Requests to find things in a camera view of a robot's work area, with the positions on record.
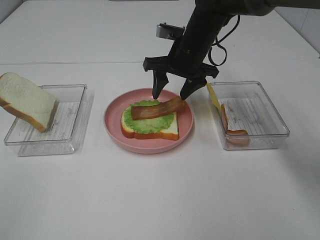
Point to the curved bacon strip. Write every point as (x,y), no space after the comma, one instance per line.
(158,110)

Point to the pink round plate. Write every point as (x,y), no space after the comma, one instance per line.
(112,122)

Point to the clear left plastic tray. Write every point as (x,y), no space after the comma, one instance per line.
(67,131)

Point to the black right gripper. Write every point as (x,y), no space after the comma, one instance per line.
(185,58)

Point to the white bread slice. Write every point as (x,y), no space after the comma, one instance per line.
(166,136)
(27,101)

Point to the clear plastic tray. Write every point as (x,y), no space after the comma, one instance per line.
(248,107)
(67,131)

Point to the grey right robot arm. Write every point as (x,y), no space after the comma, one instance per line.
(230,8)

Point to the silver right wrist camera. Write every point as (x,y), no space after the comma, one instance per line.
(170,32)

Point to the yellow cheese slice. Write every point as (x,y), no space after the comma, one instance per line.
(213,96)

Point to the clear right plastic tray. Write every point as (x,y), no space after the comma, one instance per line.
(248,107)

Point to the green lettuce leaf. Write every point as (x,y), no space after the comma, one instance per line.
(165,124)

